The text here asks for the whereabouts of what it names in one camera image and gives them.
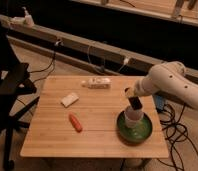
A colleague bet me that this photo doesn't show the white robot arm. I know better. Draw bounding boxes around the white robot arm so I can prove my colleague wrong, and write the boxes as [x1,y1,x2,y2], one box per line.
[125,61,198,110]

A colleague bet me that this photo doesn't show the white ceramic cup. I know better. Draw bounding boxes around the white ceramic cup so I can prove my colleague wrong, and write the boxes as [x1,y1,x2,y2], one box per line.
[124,106,144,128]

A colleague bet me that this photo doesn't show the blue box on floor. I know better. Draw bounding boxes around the blue box on floor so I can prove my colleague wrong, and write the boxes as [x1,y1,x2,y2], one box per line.
[153,95,165,112]

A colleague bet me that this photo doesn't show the green bowl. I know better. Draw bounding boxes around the green bowl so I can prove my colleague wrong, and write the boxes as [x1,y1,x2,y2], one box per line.
[116,112,153,144]

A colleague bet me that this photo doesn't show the orange carrot toy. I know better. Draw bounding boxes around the orange carrot toy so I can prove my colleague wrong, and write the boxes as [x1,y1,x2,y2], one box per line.
[69,114,82,132]

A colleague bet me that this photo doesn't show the black office chair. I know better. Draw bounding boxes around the black office chair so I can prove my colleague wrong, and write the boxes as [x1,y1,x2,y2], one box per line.
[0,21,39,171]

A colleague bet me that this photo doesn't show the white power strip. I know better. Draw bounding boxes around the white power strip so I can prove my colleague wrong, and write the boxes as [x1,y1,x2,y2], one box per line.
[10,7,35,27]

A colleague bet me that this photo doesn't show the wooden beam rail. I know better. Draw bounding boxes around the wooden beam rail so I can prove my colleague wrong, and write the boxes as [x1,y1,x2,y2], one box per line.
[0,14,198,84]

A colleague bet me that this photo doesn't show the black cables on floor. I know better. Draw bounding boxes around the black cables on floor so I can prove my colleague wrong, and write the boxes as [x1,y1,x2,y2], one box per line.
[156,103,198,171]

